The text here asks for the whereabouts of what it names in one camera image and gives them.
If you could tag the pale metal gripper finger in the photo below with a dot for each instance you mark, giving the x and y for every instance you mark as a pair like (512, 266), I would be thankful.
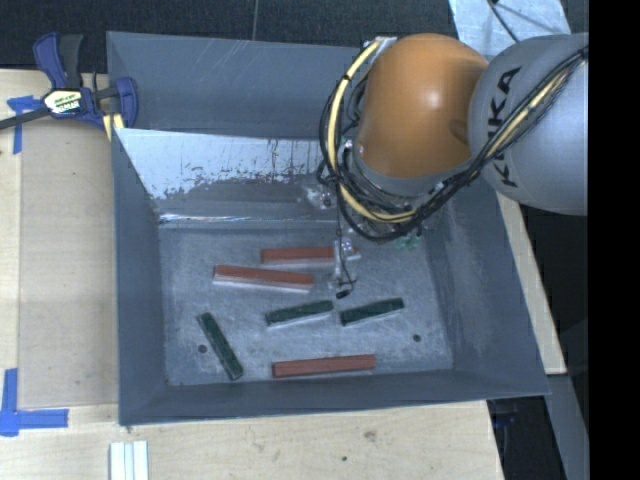
(344, 255)
(322, 199)

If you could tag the red-brown flat block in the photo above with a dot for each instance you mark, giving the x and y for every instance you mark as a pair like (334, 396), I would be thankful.
(295, 254)
(260, 275)
(322, 366)

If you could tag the dark green flat block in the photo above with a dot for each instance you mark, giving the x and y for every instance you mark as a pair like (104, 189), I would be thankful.
(299, 312)
(220, 346)
(372, 310)

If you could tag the grey metal bin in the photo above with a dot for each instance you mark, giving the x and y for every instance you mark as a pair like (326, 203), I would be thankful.
(150, 293)

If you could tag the pale wood flat board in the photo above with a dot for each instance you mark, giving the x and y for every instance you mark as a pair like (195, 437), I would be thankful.
(65, 268)

